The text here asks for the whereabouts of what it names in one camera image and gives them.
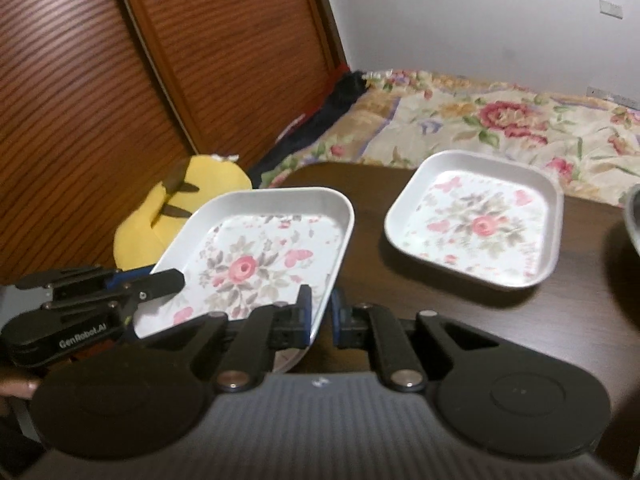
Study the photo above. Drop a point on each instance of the yellow plush toy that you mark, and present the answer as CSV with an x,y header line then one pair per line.
x,y
140,230

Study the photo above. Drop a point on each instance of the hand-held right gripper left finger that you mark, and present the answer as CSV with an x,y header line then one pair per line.
x,y
304,315

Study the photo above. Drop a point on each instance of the person's left hand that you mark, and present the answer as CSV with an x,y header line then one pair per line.
x,y
17,388

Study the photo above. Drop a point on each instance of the wooden louvered wardrobe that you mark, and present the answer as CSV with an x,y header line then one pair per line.
x,y
75,110

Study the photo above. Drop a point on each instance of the dark cloth pile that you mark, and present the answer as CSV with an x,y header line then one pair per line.
x,y
320,120

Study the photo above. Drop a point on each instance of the floral blanket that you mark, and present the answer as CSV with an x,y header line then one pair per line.
x,y
450,110

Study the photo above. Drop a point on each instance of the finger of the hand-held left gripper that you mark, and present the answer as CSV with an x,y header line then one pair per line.
x,y
162,284
131,276

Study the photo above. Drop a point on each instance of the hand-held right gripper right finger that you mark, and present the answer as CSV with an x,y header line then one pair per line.
x,y
337,320

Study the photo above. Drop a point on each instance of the stainless steel bowl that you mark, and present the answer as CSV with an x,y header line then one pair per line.
x,y
632,220

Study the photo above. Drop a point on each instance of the floral square plate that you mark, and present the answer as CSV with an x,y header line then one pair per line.
x,y
475,220
250,240

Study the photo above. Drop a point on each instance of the white wall switch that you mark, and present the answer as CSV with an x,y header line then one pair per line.
x,y
610,8

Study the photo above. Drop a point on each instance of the row of wall sockets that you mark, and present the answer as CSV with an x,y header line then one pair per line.
x,y
615,97

